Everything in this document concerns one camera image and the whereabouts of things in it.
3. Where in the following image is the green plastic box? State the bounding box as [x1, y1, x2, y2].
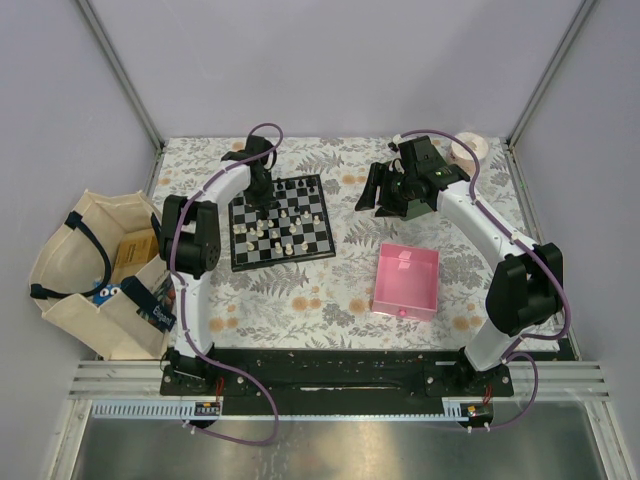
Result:
[399, 199, 436, 221]

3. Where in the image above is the tape roll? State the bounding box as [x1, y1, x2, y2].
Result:
[447, 132, 490, 176]

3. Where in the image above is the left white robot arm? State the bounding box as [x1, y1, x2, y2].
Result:
[159, 132, 280, 358]

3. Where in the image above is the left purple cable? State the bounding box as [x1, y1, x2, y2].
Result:
[169, 122, 284, 443]

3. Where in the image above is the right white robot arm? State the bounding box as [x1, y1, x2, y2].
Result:
[355, 129, 571, 396]

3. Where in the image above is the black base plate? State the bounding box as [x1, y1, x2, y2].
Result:
[160, 348, 514, 398]

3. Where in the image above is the floral tablecloth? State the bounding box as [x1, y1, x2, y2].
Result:
[149, 135, 561, 351]

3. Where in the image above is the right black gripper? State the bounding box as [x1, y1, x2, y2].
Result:
[354, 162, 417, 220]

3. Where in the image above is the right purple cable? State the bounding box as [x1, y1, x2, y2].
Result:
[389, 129, 574, 433]

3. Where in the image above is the purple cable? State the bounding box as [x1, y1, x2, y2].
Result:
[169, 122, 284, 443]
[389, 129, 574, 433]

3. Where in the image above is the black and grey chessboard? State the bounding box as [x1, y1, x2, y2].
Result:
[228, 174, 336, 272]

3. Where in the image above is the pink plastic box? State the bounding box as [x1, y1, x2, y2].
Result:
[371, 243, 440, 322]

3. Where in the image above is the beige tote bag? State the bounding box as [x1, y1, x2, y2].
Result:
[29, 191, 172, 360]

